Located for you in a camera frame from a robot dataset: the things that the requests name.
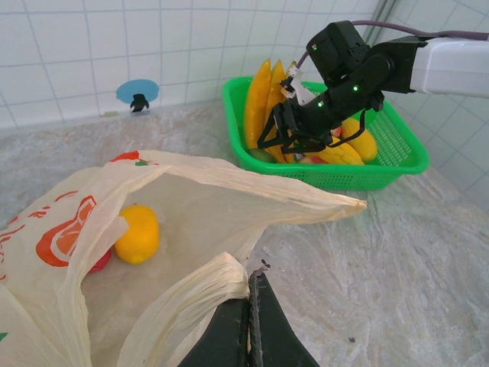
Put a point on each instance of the yellow fake banana bunch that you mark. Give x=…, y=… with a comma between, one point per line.
x=256, y=107

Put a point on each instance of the yellow orange fruit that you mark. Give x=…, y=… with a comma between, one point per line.
x=139, y=233

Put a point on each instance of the red fake bell pepper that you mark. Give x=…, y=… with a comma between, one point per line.
x=102, y=262

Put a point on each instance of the beige cloth bag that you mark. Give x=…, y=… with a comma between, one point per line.
x=198, y=191

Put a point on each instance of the blue circle penguin sticker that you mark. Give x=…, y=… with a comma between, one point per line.
x=137, y=91

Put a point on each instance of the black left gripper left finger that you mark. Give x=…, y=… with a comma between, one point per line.
x=229, y=336

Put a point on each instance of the red fake apple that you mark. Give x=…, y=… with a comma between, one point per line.
x=311, y=160

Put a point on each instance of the green plastic basket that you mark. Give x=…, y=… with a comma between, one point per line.
x=344, y=176

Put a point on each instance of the green fake fruit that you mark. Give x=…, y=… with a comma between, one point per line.
x=261, y=154

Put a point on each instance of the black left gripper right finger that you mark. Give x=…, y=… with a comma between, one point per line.
x=275, y=332

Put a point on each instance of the aluminium corner post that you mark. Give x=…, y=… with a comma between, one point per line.
x=382, y=19

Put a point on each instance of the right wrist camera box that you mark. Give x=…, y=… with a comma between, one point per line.
x=336, y=47

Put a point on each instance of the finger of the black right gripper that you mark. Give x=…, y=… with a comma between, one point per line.
x=309, y=143
x=269, y=134

